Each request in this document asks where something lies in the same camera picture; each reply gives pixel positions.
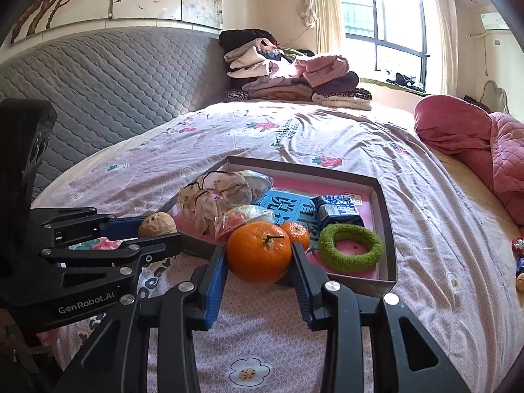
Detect white air conditioner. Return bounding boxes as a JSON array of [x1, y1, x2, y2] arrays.
[[480, 12, 512, 31]]

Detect cream curtain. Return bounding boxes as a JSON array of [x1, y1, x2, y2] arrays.
[[299, 0, 346, 56], [428, 0, 459, 97]]

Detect window with dark frame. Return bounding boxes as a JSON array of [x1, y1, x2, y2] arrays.
[[336, 0, 430, 91]]

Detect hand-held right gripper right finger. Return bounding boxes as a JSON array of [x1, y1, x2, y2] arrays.
[[290, 242, 471, 393]]

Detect sheer beige drawstring bag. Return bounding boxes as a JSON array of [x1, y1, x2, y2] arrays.
[[177, 171, 252, 236]]

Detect blue tissue packet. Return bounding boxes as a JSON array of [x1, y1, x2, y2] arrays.
[[309, 194, 365, 230]]

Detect grey quilted headboard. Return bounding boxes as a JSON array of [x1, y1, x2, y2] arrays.
[[0, 27, 230, 209]]

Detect small toy doll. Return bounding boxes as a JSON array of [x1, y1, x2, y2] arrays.
[[512, 237, 524, 293]]

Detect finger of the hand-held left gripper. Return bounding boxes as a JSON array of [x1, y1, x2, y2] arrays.
[[39, 233, 184, 279], [41, 208, 142, 243]]

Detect red and white toy egg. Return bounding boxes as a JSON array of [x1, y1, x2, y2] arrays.
[[215, 205, 275, 240]]

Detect green fuzzy ring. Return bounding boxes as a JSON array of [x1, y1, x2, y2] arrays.
[[318, 223, 384, 273]]

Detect pink quilted comforter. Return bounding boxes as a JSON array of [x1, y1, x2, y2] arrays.
[[458, 112, 524, 226]]

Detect pink pillow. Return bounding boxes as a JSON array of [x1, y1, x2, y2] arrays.
[[414, 95, 494, 156]]

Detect dark clothes on windowsill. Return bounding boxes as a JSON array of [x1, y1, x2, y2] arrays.
[[387, 73, 426, 91]]

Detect brown walnut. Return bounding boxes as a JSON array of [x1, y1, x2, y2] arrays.
[[138, 212, 178, 238]]

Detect orange tangerine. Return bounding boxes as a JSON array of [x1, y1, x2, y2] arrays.
[[279, 221, 311, 252], [226, 222, 292, 284]]

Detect curved metal chair back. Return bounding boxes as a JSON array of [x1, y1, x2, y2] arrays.
[[481, 80, 510, 113]]

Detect shallow grey cardboard box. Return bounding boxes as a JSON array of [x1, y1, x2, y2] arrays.
[[158, 156, 398, 299]]

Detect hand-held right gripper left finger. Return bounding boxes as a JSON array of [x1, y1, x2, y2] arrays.
[[53, 243, 229, 393]]

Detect pile of folded clothes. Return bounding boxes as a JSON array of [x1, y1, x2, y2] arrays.
[[219, 28, 373, 111]]

